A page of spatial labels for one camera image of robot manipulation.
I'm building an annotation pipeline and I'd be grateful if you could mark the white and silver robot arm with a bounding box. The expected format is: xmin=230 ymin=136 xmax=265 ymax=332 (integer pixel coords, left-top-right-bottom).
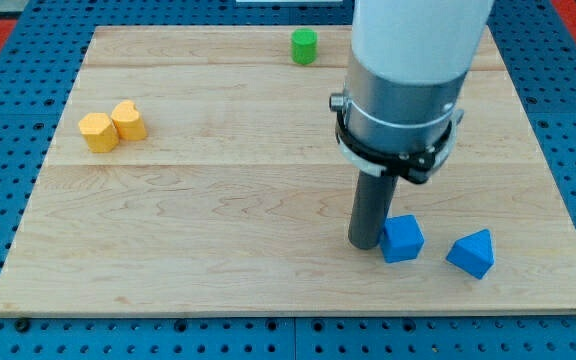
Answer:
xmin=329 ymin=0 xmax=494 ymax=184

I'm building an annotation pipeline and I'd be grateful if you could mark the light wooden board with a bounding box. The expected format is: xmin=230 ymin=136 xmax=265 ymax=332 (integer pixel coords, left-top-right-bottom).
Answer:
xmin=0 ymin=26 xmax=576 ymax=318

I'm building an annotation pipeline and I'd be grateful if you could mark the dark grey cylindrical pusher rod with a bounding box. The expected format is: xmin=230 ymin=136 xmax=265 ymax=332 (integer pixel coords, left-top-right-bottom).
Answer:
xmin=348 ymin=172 xmax=398 ymax=250

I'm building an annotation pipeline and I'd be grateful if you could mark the blue cube block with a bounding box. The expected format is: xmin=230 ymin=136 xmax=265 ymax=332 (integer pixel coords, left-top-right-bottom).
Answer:
xmin=380 ymin=214 xmax=425 ymax=263

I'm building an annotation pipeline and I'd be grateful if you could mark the green cylinder block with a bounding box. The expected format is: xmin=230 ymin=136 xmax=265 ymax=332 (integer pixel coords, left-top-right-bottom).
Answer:
xmin=291 ymin=28 xmax=318 ymax=65

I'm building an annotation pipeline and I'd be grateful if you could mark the yellow heart block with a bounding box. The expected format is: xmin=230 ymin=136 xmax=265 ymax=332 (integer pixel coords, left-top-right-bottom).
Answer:
xmin=111 ymin=100 xmax=148 ymax=141

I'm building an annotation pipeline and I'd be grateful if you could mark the yellow hexagon block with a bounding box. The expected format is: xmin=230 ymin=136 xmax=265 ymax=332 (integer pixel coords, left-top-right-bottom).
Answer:
xmin=78 ymin=113 xmax=119 ymax=153

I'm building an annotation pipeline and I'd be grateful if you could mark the blue triangular prism block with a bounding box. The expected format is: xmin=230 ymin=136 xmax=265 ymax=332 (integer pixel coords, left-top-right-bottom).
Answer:
xmin=446 ymin=229 xmax=495 ymax=280

